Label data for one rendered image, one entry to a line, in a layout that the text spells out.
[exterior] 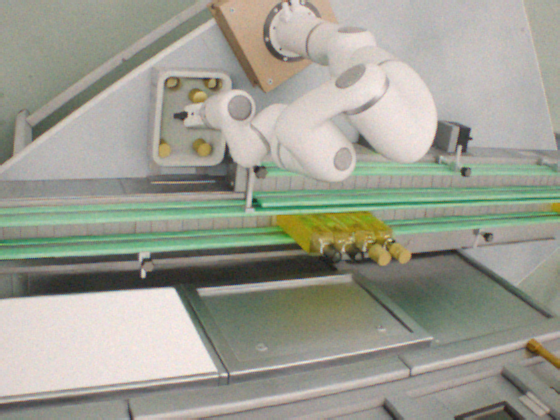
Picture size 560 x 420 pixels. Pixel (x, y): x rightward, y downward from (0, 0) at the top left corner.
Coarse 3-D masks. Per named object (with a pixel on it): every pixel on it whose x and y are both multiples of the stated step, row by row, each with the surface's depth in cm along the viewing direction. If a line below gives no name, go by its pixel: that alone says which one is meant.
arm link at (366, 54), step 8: (360, 48) 99; (368, 48) 97; (376, 48) 97; (352, 56) 99; (360, 56) 96; (368, 56) 94; (376, 56) 93; (384, 56) 92; (392, 56) 93; (352, 64) 97; (376, 64) 90
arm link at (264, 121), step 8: (280, 104) 110; (264, 112) 111; (272, 112) 111; (280, 112) 110; (256, 120) 110; (264, 120) 110; (272, 120) 110; (256, 128) 109; (264, 128) 109; (272, 128) 110; (264, 136) 109; (272, 136) 110; (272, 144) 98; (280, 144) 96; (272, 152) 98; (280, 160) 97
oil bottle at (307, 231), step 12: (288, 216) 137; (300, 216) 135; (312, 216) 136; (288, 228) 137; (300, 228) 131; (312, 228) 129; (324, 228) 130; (300, 240) 131; (312, 240) 126; (324, 240) 126; (312, 252) 127
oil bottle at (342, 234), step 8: (320, 216) 137; (328, 216) 138; (328, 224) 133; (336, 224) 133; (336, 232) 129; (344, 232) 130; (352, 232) 130; (336, 240) 128; (344, 240) 128; (352, 240) 129; (336, 248) 129
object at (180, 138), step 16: (160, 80) 122; (192, 80) 132; (224, 80) 129; (160, 96) 124; (176, 96) 132; (208, 96) 136; (160, 112) 125; (176, 112) 134; (160, 128) 134; (176, 128) 135; (192, 128) 137; (208, 128) 139; (176, 144) 137; (224, 144) 135; (160, 160) 130; (176, 160) 132; (192, 160) 134; (208, 160) 135
